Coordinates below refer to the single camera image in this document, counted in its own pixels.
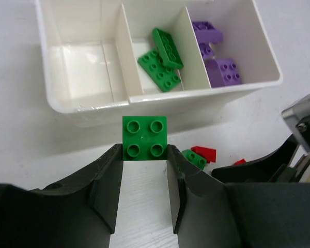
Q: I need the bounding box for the white divided plastic container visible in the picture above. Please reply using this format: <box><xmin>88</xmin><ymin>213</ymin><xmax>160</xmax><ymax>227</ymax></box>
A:
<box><xmin>35</xmin><ymin>1</ymin><xmax>283</xmax><ymax>127</ymax></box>

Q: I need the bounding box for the red slope lego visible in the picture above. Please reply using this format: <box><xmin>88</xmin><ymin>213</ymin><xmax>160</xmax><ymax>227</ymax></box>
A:
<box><xmin>191</xmin><ymin>146</ymin><xmax>216</xmax><ymax>163</ymax></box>

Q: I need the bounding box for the long green lego plate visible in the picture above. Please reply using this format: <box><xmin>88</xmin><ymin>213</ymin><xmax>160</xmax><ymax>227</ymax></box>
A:
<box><xmin>137</xmin><ymin>49</ymin><xmax>181</xmax><ymax>92</ymax></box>

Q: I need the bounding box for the small purple curved lego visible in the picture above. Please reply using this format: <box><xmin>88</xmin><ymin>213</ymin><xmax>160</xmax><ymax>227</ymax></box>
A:
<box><xmin>205</xmin><ymin>58</ymin><xmax>242</xmax><ymax>88</ymax></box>

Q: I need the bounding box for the short green lego plate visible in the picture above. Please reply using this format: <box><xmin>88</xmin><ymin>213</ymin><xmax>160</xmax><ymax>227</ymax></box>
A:
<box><xmin>152</xmin><ymin>28</ymin><xmax>184</xmax><ymax>70</ymax></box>

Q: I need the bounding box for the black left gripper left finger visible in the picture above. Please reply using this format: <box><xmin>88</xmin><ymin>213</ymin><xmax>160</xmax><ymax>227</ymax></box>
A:
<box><xmin>0</xmin><ymin>144</ymin><xmax>123</xmax><ymax>247</ymax></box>

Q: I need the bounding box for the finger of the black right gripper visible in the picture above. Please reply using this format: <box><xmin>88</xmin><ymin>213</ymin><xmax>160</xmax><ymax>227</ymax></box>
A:
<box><xmin>211</xmin><ymin>135</ymin><xmax>299</xmax><ymax>182</ymax></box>

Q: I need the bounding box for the green square lego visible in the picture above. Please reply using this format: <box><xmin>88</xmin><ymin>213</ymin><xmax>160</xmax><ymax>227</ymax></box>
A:
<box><xmin>181</xmin><ymin>149</ymin><xmax>207</xmax><ymax>170</ymax></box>
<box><xmin>122</xmin><ymin>116</ymin><xmax>167</xmax><ymax>161</ymax></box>

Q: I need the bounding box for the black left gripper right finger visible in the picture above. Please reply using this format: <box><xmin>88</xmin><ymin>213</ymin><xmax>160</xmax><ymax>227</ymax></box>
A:
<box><xmin>167</xmin><ymin>145</ymin><xmax>310</xmax><ymax>247</ymax></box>

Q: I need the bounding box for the small red lego middle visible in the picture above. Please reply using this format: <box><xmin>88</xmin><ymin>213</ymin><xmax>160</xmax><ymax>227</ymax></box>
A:
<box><xmin>234</xmin><ymin>159</ymin><xmax>246</xmax><ymax>165</ymax></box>

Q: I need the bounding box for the large purple arch lego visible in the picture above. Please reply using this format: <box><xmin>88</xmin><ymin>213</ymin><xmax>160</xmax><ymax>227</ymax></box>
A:
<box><xmin>192</xmin><ymin>21</ymin><xmax>224</xmax><ymax>61</ymax></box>

